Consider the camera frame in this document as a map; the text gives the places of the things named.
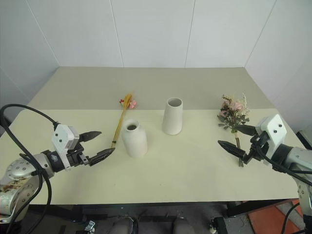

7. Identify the yellow wheat flower bundle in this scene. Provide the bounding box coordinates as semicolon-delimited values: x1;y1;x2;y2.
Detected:
112;90;138;149

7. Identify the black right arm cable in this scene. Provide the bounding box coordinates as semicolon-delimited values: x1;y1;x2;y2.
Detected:
255;142;312;234

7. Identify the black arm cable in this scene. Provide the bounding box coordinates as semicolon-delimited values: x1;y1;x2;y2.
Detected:
255;142;312;234
0;104;61;234

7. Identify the pink rose flower bouquet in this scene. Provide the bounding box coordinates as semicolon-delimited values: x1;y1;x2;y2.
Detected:
217;92;252;168

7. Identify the small metal clamp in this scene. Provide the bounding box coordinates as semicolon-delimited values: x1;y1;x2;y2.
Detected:
84;220;96;234

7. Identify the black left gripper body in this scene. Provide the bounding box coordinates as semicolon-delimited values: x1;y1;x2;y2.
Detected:
65;143;90;169

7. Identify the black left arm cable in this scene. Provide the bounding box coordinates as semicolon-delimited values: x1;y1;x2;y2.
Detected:
0;104;61;234

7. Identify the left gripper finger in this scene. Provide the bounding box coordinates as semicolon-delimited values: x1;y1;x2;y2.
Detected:
78;130;102;143
88;147;116;167

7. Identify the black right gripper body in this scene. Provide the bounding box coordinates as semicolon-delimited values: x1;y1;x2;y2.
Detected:
243;132;269;164

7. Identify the white bottle-shaped vase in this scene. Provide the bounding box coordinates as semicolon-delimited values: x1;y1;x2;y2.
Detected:
120;118;149;158

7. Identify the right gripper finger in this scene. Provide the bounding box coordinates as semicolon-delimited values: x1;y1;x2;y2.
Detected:
217;140;245;158
234;124;257;137

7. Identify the black table frame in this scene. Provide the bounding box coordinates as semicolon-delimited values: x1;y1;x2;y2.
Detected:
28;198;294;234

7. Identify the white conical vase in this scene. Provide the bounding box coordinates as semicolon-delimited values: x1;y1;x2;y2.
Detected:
161;97;183;136

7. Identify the orange floor mat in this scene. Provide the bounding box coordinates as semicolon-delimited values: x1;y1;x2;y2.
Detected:
247;199;308;234

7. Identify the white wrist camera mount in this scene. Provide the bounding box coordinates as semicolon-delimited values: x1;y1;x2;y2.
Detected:
51;124;80;169
255;114;288;167

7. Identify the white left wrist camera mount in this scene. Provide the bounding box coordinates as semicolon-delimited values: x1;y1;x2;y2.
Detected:
51;124;80;169

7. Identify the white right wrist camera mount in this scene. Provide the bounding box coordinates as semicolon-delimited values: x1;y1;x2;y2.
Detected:
255;114;288;167

